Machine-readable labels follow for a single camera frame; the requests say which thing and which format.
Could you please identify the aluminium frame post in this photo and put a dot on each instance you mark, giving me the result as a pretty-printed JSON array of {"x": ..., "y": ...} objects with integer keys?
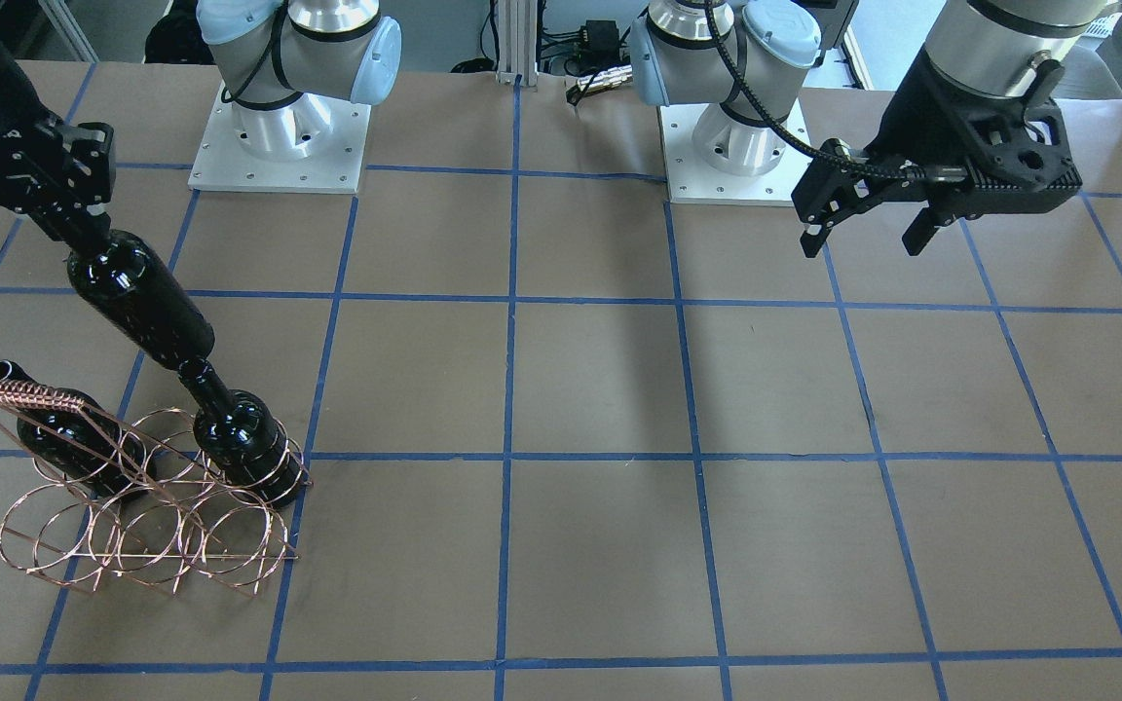
[{"x": 517, "y": 36}]

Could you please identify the dark bottle at basket corner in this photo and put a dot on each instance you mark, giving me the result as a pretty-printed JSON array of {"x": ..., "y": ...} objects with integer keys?
[{"x": 236, "y": 431}]

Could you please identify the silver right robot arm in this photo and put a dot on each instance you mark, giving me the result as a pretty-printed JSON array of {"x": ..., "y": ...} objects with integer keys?
[{"x": 299, "y": 79}]

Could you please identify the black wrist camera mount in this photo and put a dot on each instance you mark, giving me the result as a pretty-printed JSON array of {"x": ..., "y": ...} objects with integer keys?
[{"x": 1015, "y": 150}]

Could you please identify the dark wine bottle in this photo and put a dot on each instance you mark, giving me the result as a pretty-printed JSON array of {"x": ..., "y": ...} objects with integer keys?
[{"x": 123, "y": 278}]

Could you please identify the black power adapter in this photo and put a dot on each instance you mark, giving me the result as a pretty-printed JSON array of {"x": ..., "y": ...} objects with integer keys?
[{"x": 599, "y": 42}]

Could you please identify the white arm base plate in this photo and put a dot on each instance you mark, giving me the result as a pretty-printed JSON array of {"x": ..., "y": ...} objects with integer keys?
[
  {"x": 314, "y": 146},
  {"x": 713, "y": 159}
]

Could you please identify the dark bottle under basket handle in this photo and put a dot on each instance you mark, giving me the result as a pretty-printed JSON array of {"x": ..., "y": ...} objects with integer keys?
[{"x": 93, "y": 451}]

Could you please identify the copper wire wine basket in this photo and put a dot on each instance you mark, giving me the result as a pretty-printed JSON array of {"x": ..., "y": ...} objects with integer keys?
[{"x": 176, "y": 518}]

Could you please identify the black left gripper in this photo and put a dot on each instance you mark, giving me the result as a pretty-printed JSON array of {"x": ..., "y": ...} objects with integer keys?
[{"x": 905, "y": 117}]

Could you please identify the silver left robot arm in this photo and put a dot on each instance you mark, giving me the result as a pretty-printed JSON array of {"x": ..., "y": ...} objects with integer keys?
[{"x": 752, "y": 60}]

